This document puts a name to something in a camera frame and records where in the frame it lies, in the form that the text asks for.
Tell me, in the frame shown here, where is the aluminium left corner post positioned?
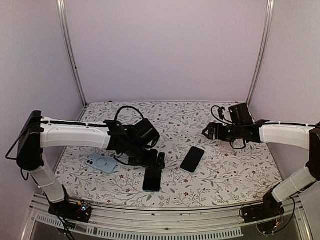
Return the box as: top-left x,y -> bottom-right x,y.
56,0 -> 88,108

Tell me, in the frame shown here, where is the bare phone dark screen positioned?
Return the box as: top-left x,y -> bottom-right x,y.
142,168 -> 162,192

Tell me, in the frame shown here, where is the light blue cased phone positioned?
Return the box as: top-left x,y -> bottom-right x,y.
85,153 -> 117,175

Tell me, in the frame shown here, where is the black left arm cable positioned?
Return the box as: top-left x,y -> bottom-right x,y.
114,105 -> 146,126

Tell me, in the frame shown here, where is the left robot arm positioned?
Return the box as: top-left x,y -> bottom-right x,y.
5,110 -> 164,217

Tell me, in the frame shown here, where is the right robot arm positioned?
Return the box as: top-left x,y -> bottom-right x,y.
202,103 -> 320,218

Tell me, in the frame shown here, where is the white phone case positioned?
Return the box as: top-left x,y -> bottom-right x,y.
219,140 -> 235,154

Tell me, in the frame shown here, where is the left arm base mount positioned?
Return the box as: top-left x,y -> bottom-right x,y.
48,200 -> 92,223

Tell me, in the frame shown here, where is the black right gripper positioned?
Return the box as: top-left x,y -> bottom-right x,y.
202,122 -> 243,143

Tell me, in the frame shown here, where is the aluminium right corner post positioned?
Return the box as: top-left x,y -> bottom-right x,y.
246,0 -> 275,107

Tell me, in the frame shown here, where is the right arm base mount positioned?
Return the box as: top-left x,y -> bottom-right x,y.
239,200 -> 285,236

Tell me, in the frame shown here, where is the phone with dark screen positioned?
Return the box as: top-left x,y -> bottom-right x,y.
179,146 -> 205,174

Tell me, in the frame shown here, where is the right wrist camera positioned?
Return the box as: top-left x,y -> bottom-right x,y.
217,106 -> 225,120

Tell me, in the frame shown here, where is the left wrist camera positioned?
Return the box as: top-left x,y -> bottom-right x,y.
155,152 -> 166,170

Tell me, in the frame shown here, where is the aluminium corner post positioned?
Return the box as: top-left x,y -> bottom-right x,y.
246,0 -> 275,107
56,0 -> 88,108

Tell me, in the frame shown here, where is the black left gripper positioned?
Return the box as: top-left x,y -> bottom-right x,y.
125,141 -> 165,171

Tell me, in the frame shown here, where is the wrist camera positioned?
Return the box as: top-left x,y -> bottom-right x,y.
217,106 -> 225,120
155,152 -> 166,170

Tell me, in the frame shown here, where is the floral table mat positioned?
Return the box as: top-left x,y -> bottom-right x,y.
55,102 -> 282,208

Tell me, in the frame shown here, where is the aluminium front rail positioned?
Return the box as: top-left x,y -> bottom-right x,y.
20,194 -> 315,240

